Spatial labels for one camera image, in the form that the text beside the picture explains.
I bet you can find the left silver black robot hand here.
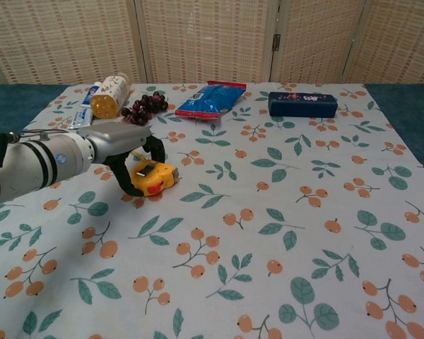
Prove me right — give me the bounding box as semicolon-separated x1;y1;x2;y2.
76;121;168;198

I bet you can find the yellow tape measure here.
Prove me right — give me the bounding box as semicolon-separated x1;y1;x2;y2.
130;149;180;198

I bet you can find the white blue toothpaste tube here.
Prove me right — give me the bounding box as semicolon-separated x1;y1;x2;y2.
70;81;105;129

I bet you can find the beige labelled drink bottle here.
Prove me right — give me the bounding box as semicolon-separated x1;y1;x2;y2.
90;73;130;119

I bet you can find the dark red grape bunch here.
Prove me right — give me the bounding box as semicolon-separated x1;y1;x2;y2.
120;90;170;126

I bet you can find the blue snack bag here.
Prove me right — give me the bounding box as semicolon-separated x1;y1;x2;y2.
174;80;248;121

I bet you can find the woven bamboo screen panel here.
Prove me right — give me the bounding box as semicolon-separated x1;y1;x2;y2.
269;0;370;85
0;0;144;86
134;0;281;85
351;0;424;85

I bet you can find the floral leaf print tablecloth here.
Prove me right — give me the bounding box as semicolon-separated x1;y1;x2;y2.
0;81;424;339

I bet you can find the dark blue rectangular box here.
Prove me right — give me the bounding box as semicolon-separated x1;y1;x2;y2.
268;90;339;119

